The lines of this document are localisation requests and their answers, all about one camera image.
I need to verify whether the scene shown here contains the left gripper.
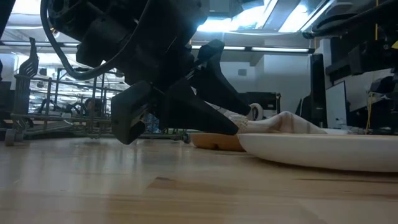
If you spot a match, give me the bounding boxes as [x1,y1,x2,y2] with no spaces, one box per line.
[118,0,251,136]

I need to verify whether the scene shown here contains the tan divided plate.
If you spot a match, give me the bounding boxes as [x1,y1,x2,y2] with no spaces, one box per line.
[190,133,246,152]

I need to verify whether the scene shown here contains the pale pink plate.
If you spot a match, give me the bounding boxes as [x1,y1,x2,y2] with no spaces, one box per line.
[237,133,398,174]

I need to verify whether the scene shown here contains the grey wire dish rack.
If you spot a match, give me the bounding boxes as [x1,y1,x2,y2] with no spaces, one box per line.
[4,37,189,147]

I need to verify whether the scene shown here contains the grey floral mug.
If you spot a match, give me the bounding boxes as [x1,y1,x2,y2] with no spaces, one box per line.
[247,102,265,121]

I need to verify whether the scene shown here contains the black cabinet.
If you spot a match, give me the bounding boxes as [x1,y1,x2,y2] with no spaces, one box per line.
[239,91,282,121]

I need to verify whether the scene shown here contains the cream dish towel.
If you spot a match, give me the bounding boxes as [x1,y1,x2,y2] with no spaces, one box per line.
[245,111,349,135]

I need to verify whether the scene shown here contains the long ceiling light strip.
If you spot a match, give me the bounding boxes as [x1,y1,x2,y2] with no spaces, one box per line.
[0,40,311,53]

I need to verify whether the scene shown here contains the black upright pillar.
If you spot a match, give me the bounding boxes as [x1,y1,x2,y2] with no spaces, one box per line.
[310,53,327,128]

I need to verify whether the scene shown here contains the white whiteboard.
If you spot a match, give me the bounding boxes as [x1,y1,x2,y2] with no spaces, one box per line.
[325,80,348,128]

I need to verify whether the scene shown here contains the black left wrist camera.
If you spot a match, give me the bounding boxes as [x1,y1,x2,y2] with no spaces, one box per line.
[111,81,153,146]

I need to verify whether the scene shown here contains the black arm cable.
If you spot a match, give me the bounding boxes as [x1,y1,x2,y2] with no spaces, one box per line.
[40,0,125,81]

